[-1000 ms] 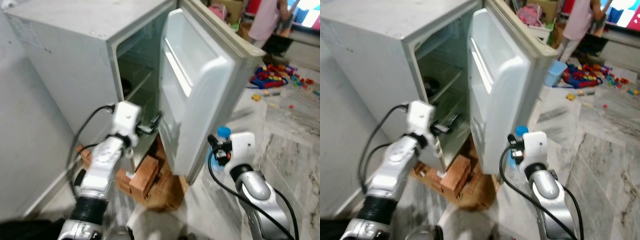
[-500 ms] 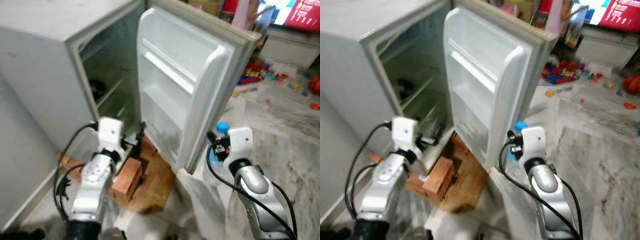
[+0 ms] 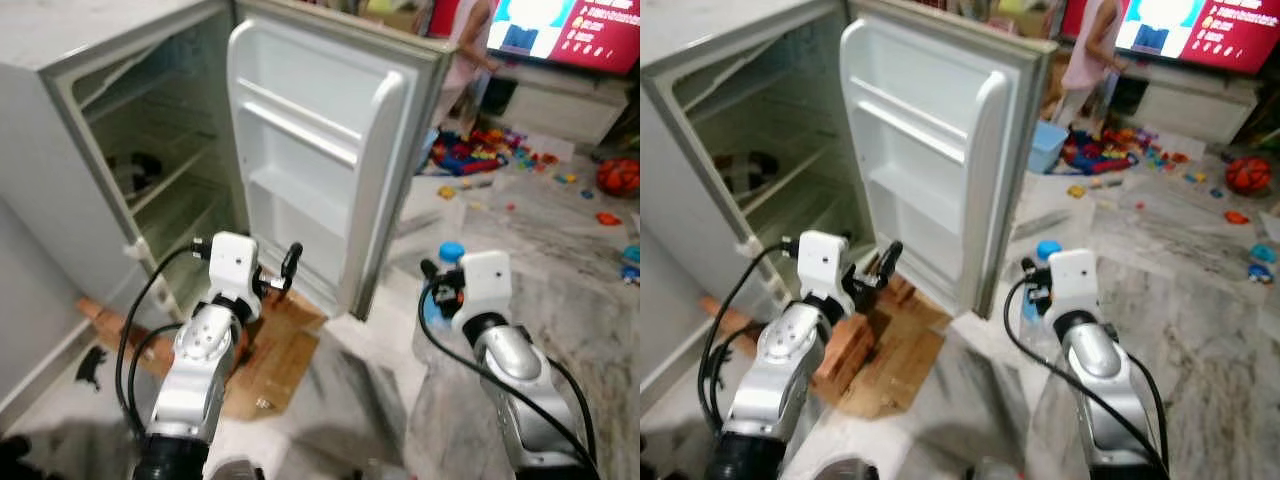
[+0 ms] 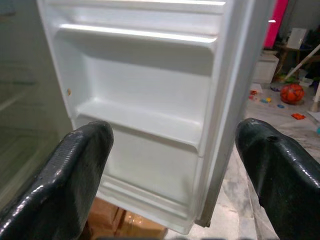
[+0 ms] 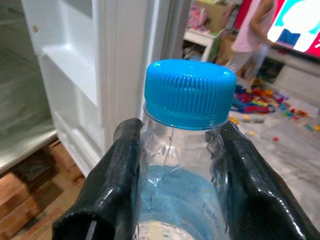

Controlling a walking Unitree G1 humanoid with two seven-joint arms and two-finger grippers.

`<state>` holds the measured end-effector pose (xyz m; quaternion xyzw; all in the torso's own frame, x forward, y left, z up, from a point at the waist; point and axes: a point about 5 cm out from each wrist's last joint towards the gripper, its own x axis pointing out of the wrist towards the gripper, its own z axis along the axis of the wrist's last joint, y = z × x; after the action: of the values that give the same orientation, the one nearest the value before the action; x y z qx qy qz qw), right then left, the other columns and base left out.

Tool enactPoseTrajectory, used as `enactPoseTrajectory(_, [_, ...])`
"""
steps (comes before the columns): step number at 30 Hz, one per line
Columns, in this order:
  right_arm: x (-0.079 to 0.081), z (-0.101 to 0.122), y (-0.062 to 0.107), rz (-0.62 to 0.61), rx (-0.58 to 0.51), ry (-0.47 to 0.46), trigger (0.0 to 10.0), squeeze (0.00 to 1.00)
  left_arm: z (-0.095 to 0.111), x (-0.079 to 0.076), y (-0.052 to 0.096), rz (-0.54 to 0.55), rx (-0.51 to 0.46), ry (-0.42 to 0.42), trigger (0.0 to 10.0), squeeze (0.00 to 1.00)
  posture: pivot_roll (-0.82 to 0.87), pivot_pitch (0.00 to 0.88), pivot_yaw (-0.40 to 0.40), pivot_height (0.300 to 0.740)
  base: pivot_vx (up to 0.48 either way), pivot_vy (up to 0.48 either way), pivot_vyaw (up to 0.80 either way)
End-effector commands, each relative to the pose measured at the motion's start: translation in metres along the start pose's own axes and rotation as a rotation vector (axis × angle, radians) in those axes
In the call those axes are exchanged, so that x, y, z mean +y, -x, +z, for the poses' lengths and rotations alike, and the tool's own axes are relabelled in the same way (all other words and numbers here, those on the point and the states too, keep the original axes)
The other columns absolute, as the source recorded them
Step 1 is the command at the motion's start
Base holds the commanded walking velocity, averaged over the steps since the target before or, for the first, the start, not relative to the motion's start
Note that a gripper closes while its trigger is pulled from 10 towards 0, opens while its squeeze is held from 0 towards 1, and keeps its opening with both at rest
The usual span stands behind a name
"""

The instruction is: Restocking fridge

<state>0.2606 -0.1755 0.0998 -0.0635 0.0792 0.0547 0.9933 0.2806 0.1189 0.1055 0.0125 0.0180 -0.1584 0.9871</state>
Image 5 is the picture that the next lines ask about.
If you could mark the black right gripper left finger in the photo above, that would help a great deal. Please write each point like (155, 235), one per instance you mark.
(107, 190)

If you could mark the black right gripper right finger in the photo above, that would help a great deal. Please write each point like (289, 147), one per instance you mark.
(260, 200)

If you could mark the clear bottle with blue cap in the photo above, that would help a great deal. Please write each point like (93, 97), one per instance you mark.
(190, 95)

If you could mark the white fridge door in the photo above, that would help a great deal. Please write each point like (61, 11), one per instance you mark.
(117, 62)

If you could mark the colourful toy bricks pile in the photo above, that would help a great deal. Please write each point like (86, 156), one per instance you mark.
(260, 100)

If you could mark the white television stand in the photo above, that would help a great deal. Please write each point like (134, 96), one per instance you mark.
(297, 75)

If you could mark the person in pink dress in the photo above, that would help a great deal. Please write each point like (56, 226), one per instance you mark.
(250, 32)

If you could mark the white shelf with clutter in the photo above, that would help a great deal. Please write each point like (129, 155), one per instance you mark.
(200, 37)

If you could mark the television screen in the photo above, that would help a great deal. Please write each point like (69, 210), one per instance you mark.
(297, 25)

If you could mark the brown cardboard box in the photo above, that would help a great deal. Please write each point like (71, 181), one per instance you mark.
(215, 15)

